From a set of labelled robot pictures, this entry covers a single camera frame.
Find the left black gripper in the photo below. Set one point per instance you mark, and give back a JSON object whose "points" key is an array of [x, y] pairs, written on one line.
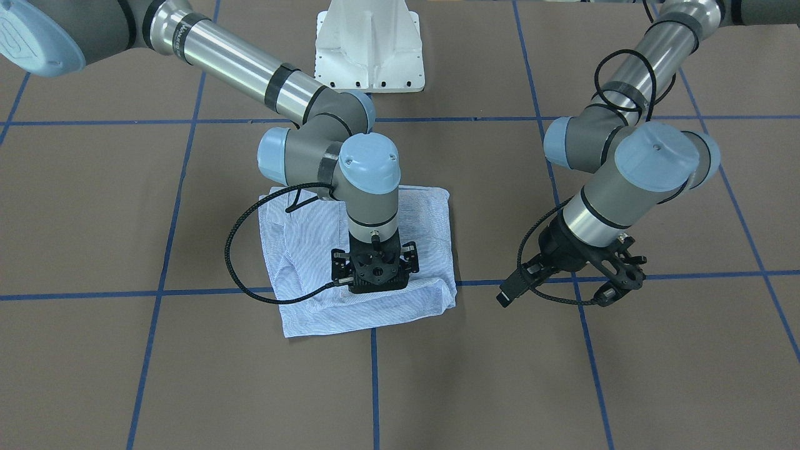
{"points": [[558, 248]]}

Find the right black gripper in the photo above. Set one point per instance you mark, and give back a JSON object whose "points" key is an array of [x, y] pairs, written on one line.
{"points": [[339, 263]]}

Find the light blue striped shirt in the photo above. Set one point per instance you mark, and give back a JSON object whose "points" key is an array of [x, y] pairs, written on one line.
{"points": [[297, 251]]}

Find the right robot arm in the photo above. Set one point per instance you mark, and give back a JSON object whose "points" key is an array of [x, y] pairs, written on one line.
{"points": [[332, 150]]}

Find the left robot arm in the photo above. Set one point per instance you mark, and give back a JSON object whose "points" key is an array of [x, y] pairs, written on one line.
{"points": [[635, 162]]}

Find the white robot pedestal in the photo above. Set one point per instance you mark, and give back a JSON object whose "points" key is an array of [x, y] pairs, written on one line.
{"points": [[371, 46]]}

